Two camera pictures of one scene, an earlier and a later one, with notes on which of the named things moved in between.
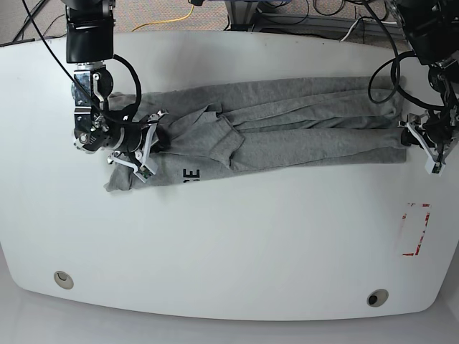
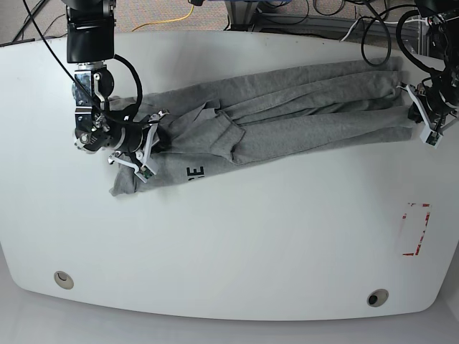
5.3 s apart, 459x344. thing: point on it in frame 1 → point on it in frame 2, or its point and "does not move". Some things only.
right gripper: x=429 y=130 → x=435 y=117
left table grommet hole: x=64 y=279 does not move
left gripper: x=137 y=144 does not move
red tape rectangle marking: x=404 y=216 does not move
